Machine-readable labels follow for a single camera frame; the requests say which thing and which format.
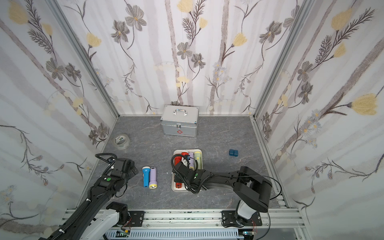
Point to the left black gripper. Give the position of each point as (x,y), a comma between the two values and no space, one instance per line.
(127,168)

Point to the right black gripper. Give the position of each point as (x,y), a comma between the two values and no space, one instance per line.
(183,170)

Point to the green flashlight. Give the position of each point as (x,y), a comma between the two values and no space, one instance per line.
(198,158)

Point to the purple flashlight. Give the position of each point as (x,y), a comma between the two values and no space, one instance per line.
(191,161)
(153,184)

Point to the plain red flashlight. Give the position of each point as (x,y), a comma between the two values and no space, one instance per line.
(177,160)

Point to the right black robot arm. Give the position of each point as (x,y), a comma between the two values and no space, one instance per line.
(253,189)

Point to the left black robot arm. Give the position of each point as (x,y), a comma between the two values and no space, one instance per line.
(83,224)

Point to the white plastic tray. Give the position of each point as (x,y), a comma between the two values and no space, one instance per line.
(183,189)

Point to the clear tape roll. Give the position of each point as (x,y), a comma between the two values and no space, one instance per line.
(121,142)

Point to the purple flashlight beside blue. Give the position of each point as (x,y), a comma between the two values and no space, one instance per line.
(153,184)

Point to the teal plastic block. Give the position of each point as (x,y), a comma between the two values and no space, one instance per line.
(233,153)

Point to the silver aluminium case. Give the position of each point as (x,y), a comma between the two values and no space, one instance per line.
(180,121)

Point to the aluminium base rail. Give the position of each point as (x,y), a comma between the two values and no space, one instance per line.
(277,224)

